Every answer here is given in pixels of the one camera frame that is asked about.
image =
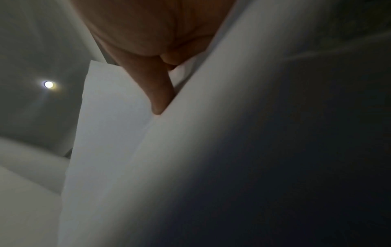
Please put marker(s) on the person's right hand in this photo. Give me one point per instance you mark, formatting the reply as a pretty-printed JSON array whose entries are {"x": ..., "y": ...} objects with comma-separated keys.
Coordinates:
[{"x": 146, "y": 24}]

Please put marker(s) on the white paper stack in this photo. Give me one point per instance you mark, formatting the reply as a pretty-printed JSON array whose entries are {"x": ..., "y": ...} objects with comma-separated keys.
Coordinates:
[{"x": 213, "y": 144}]

